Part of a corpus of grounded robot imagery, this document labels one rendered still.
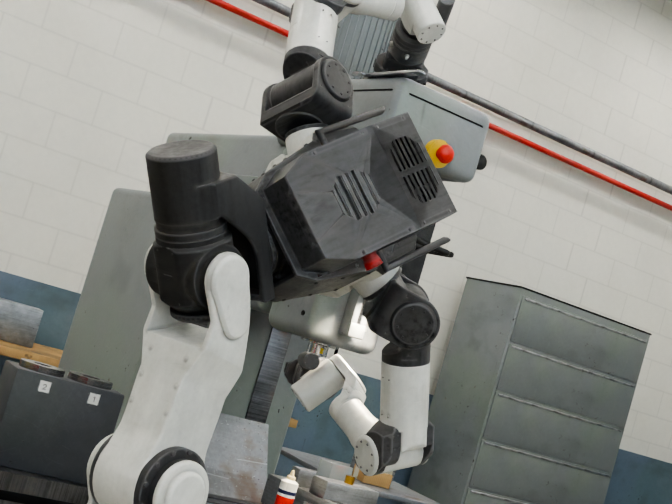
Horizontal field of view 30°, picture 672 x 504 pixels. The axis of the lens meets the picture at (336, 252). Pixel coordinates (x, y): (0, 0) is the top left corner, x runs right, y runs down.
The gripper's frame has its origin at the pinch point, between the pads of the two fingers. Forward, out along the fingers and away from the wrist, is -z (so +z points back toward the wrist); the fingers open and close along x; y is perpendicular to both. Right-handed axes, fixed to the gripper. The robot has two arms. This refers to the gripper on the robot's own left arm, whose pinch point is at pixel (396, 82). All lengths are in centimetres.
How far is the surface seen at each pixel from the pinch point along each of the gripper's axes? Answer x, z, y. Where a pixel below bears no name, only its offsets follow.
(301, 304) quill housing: -6, -20, -52
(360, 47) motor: -10.1, -6.6, 13.3
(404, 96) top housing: 1.4, 17.3, -19.2
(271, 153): -23.2, -26.1, -9.8
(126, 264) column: -51, -64, -28
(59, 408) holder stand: -46, -13, -94
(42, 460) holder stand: -46, -18, -103
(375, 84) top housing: -4.9, 12.1, -13.5
